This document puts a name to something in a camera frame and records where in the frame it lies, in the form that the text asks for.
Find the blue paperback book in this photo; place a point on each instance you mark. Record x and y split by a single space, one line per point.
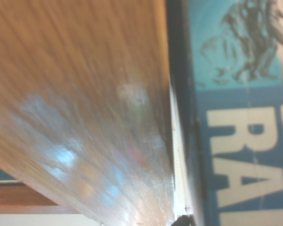
238 141

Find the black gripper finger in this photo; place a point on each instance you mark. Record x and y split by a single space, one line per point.
182 221

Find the oak wooden bookshelf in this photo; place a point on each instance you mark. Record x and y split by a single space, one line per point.
61 70

